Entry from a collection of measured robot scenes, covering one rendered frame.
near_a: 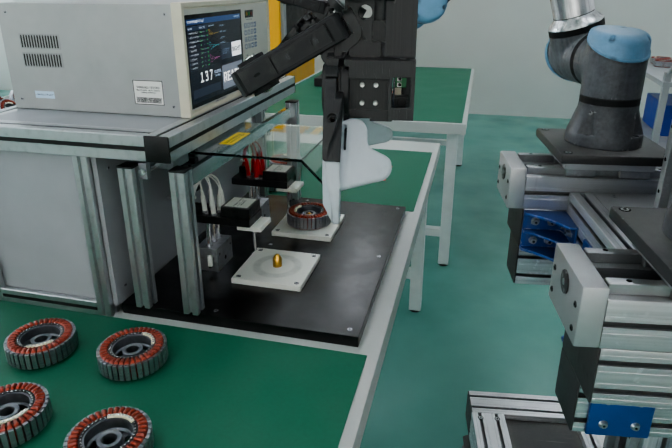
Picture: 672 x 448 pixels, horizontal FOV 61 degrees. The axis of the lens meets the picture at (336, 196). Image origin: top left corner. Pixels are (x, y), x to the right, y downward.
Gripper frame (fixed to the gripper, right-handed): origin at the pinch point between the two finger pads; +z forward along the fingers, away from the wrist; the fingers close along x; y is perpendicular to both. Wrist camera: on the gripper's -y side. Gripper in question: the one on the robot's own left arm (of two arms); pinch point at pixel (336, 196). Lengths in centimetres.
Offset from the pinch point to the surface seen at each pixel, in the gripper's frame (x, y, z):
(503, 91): 572, 122, 90
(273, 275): 50, -18, 37
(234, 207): 53, -26, 23
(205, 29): 57, -31, -11
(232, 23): 69, -29, -12
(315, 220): 74, -13, 35
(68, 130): 37, -50, 4
